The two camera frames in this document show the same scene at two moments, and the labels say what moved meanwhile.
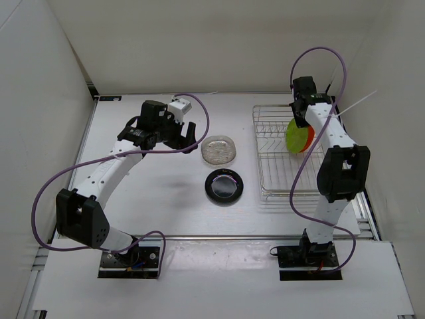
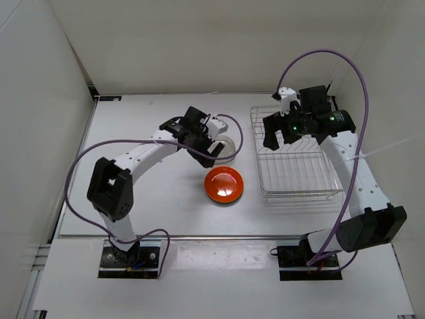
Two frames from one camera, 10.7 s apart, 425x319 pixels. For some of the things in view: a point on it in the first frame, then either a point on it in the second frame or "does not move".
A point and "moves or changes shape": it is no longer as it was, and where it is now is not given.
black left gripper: [180, 141] -> [202, 131]
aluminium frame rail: [243, 236] does not move
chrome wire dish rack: [277, 164] does not move
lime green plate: [296, 137] moves or changes shape
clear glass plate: [218, 149] does not move
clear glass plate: [218, 151] does not move
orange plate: [311, 137] -> [224, 184]
